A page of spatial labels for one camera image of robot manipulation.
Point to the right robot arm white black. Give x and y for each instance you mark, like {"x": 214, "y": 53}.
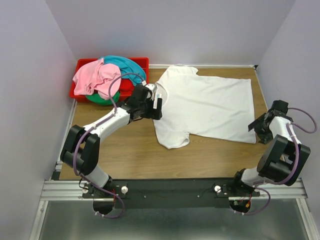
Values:
{"x": 285, "y": 157}

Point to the aluminium frame rail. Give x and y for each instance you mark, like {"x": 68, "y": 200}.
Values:
{"x": 133, "y": 152}

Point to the pink t shirt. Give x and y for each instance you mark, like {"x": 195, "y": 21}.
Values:
{"x": 97, "y": 77}

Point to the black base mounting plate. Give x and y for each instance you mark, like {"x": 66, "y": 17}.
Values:
{"x": 172, "y": 193}

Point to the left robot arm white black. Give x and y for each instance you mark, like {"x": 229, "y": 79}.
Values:
{"x": 81, "y": 148}

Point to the teal t shirt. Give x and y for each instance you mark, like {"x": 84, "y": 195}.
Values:
{"x": 126, "y": 66}

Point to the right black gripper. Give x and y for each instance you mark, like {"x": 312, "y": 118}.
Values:
{"x": 260, "y": 124}

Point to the white t shirt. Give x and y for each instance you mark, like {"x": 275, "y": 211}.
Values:
{"x": 206, "y": 106}

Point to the red t shirt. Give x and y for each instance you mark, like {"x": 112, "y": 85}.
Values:
{"x": 126, "y": 87}

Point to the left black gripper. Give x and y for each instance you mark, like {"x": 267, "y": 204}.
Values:
{"x": 157, "y": 109}

